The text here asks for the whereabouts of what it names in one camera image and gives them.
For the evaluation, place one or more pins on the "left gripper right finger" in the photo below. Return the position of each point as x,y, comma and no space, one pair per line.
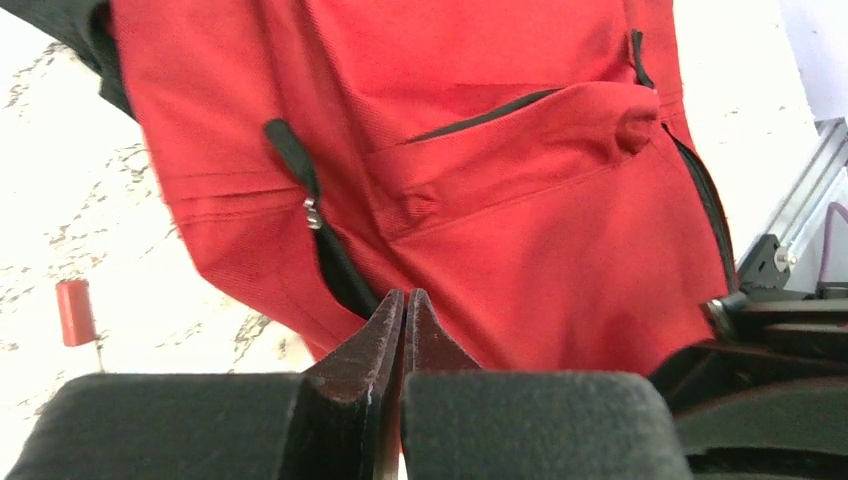
461,422

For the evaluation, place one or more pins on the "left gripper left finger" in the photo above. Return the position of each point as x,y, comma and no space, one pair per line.
336,420

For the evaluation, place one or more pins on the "red backpack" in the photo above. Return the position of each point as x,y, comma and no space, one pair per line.
527,163

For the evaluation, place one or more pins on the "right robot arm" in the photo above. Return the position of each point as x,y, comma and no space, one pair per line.
767,398

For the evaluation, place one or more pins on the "red white pen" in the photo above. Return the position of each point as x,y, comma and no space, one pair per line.
76,316

